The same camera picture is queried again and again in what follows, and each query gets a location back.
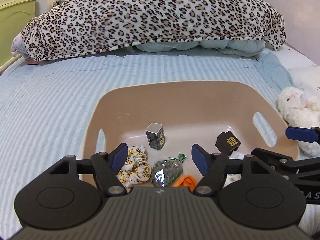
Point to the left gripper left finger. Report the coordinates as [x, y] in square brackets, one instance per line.
[106, 166]

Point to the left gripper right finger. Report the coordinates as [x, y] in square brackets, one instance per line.
[212, 167]

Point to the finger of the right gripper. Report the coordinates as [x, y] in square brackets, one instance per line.
[285, 163]
[303, 134]

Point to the black cube box gold print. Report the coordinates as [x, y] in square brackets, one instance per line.
[227, 143]

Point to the orange cloth item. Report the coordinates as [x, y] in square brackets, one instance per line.
[185, 181]

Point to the sunflower print scrunchie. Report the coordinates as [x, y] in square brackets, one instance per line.
[136, 169]

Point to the green dried tea packet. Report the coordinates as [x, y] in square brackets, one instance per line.
[165, 172]

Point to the small blue printed box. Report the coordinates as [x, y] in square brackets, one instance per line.
[155, 136]

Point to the white fluffy plush toy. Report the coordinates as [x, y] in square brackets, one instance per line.
[300, 108]

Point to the beige plastic storage basket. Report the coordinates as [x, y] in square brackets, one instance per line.
[191, 112]

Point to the white pillow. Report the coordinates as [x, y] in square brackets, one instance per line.
[304, 72]

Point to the striped light blue bedsheet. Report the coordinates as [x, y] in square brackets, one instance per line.
[46, 107]

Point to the teal quilted duvet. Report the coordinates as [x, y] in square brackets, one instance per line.
[239, 48]

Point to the leopard print blanket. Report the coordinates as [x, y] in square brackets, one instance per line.
[85, 27]

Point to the green plastic storage bin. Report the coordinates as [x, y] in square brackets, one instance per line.
[14, 16]

